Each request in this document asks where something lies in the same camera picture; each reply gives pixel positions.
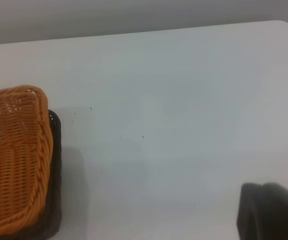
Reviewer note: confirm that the orange woven wicker basket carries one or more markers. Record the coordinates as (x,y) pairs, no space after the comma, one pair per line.
(11,162)

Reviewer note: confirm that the black woven wicker basket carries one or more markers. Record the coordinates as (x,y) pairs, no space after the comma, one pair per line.
(55,162)

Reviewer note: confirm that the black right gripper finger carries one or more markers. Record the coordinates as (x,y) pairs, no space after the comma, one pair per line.
(271,215)

